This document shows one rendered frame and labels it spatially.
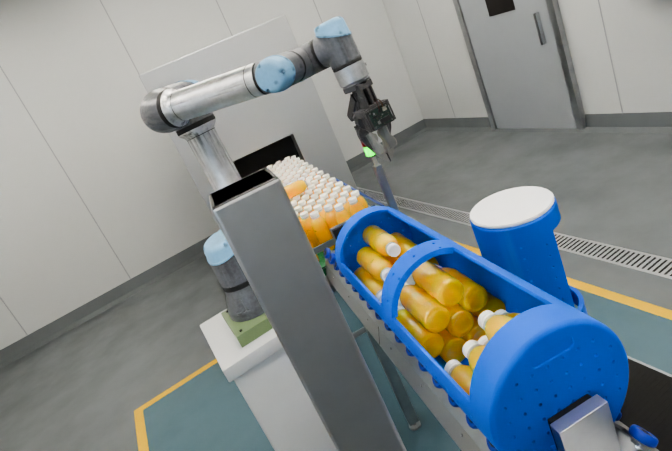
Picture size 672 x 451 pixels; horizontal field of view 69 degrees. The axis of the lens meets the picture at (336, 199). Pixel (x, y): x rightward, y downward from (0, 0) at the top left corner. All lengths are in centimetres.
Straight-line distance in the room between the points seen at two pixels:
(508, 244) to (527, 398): 82
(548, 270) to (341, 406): 132
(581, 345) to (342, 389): 55
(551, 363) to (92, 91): 547
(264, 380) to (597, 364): 79
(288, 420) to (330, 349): 101
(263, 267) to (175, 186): 559
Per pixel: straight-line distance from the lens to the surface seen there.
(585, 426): 97
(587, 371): 98
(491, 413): 90
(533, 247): 168
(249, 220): 40
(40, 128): 594
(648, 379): 234
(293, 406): 144
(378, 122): 116
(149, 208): 600
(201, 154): 142
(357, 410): 50
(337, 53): 116
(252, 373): 136
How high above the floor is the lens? 179
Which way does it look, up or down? 18 degrees down
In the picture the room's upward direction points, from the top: 23 degrees counter-clockwise
